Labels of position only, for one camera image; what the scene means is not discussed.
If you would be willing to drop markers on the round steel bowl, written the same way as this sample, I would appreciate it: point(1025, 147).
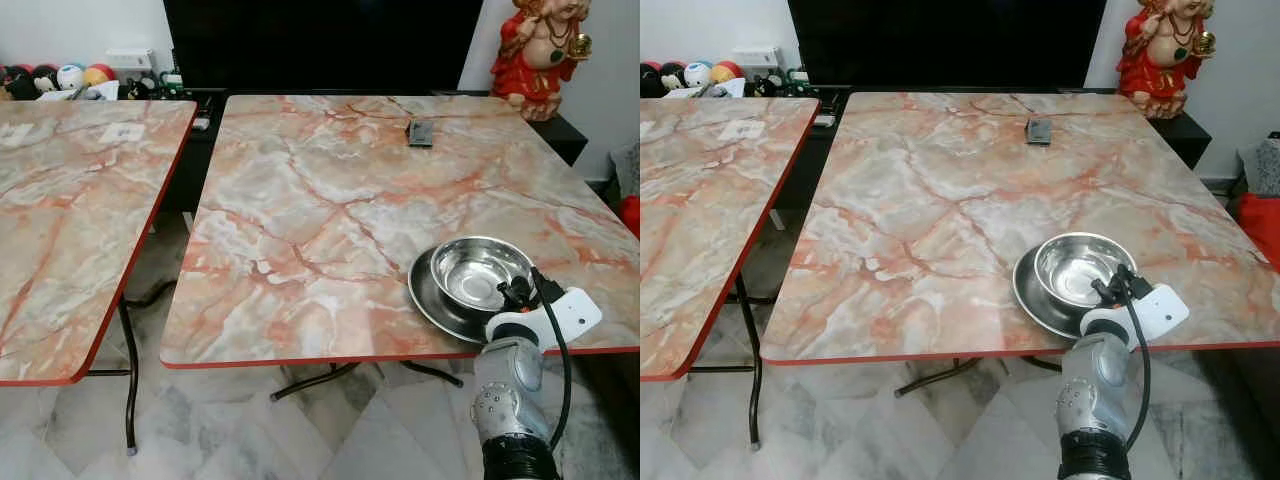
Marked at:
point(475, 268)
point(1075, 265)

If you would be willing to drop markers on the round steel plate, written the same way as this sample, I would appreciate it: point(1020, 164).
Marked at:
point(1030, 295)
point(430, 300)

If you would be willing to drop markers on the red fabric item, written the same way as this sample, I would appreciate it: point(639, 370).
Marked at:
point(630, 215)
point(1262, 230)

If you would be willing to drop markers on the grey fabric item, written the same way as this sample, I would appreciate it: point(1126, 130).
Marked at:
point(628, 170)
point(1262, 165)

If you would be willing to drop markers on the small dark flat device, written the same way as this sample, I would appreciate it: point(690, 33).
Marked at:
point(420, 133)
point(1039, 131)

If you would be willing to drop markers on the red and gold statue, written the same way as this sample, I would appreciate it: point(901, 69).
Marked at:
point(540, 60)
point(1165, 60)

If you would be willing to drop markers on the black toy ball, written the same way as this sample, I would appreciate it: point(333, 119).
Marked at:
point(672, 76)
point(22, 84)

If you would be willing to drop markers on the white toy ball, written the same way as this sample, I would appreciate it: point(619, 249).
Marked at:
point(70, 76)
point(698, 72)

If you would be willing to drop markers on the orange red toy ball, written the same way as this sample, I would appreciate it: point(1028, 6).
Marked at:
point(100, 74)
point(728, 70)

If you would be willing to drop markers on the black television screen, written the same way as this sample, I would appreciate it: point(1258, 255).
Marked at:
point(945, 40)
point(320, 40)

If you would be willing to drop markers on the white plastic box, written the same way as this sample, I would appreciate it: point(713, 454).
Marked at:
point(757, 58)
point(130, 60)

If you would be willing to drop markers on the white paper label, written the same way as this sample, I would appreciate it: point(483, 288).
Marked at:
point(122, 132)

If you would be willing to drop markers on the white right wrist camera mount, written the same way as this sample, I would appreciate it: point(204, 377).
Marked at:
point(1162, 310)
point(572, 312)

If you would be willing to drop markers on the black crossed table leg frame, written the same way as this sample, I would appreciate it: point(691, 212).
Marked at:
point(935, 376)
point(310, 380)

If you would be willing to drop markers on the black metal table leg frame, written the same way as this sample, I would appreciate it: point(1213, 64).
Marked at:
point(754, 380)
point(130, 380)

